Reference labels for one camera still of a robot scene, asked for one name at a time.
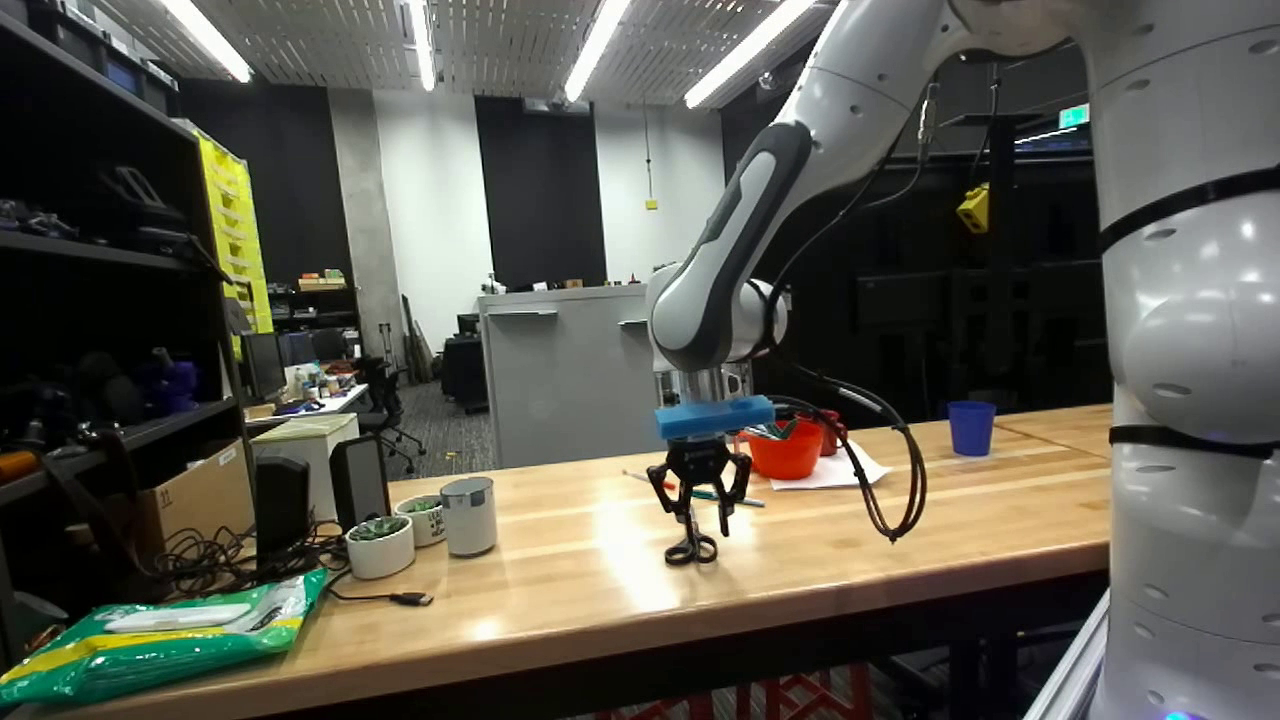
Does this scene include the yellow hanging tag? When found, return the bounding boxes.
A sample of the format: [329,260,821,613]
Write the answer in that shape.
[951,175,995,238]

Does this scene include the white cylindrical cup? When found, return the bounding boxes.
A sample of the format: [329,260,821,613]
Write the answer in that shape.
[442,473,499,560]

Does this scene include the ceiling light strip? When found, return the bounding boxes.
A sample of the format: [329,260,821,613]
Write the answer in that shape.
[561,0,631,109]
[395,0,442,95]
[681,0,821,112]
[158,0,258,89]

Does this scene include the tangled black cables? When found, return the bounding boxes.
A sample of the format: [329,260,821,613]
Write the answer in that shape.
[131,514,353,591]

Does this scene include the white paper sheet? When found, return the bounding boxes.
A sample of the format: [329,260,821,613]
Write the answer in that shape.
[766,435,895,497]

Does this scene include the green wipes package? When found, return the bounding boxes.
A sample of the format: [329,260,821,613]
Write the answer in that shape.
[0,563,336,710]

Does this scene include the grey metal cabinet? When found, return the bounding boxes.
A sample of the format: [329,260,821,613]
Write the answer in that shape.
[478,279,672,473]

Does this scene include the orange red bowl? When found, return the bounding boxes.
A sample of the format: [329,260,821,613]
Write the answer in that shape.
[737,412,831,484]

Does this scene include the black flat speaker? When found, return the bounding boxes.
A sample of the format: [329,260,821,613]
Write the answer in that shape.
[329,433,395,530]

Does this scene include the white bowl green contents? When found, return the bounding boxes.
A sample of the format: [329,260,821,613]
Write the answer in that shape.
[339,510,421,585]

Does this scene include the black box speaker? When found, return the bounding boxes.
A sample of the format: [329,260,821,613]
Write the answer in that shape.
[251,457,317,563]

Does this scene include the cardboard box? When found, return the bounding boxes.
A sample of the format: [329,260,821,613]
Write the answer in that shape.
[131,435,260,563]

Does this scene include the yellow bin rack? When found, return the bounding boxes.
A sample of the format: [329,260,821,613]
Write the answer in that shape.
[197,129,280,337]

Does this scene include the black office chair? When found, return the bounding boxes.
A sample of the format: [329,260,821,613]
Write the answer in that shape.
[353,350,434,474]

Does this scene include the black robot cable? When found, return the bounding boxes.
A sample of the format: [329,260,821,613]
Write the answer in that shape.
[745,93,938,546]

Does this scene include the black usb cable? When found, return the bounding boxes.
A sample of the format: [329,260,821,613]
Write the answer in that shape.
[329,572,442,613]

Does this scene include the black shelf unit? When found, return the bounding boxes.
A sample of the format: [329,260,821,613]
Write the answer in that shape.
[0,0,251,630]

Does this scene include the blue plastic cup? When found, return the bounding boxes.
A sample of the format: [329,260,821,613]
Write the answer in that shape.
[944,397,1000,458]

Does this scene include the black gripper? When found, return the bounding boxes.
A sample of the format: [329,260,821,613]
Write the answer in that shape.
[646,435,755,544]

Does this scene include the red plastic crate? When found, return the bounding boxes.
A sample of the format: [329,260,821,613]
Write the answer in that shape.
[626,659,888,720]

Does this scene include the small white cup green contents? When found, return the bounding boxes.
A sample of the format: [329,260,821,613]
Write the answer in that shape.
[395,492,451,550]

